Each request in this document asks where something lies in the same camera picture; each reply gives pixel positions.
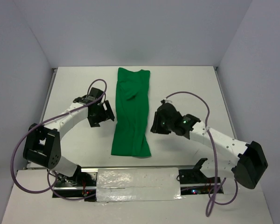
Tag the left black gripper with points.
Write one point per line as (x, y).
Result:
(94, 122)

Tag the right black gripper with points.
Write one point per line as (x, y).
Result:
(155, 127)

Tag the green t shirt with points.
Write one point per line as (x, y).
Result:
(132, 109)

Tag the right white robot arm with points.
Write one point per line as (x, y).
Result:
(245, 162)

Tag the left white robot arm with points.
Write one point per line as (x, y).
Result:
(43, 144)

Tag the silver tape patch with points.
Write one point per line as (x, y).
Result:
(138, 184)

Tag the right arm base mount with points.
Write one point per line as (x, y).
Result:
(193, 181)

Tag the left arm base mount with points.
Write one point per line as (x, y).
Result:
(80, 187)

